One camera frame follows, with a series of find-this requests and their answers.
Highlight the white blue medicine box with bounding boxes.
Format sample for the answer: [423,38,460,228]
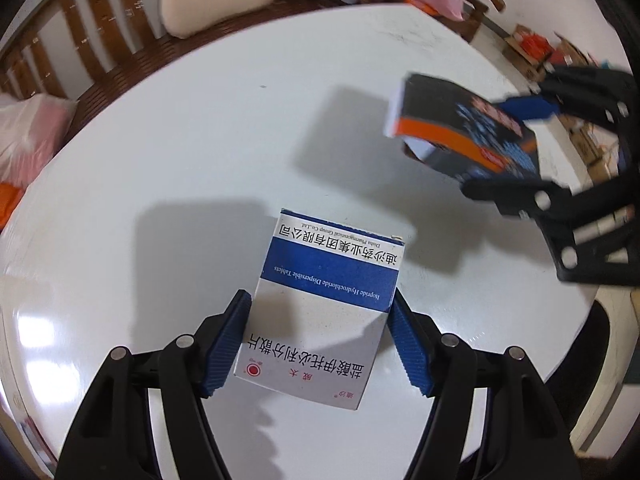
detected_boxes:
[233,210,405,411]

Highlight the orange bag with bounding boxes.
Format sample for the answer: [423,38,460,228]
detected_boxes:
[0,182,24,230]

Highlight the black orange box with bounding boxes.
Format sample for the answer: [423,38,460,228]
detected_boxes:
[385,73,540,182]

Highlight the long wooden bench sofa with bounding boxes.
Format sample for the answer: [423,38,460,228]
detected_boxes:
[1,0,324,141]

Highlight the white pink plastic bag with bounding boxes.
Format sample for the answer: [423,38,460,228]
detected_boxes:
[1,93,77,188]

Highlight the cardboard boxes on floor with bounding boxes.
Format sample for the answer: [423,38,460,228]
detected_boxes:
[503,25,618,183]

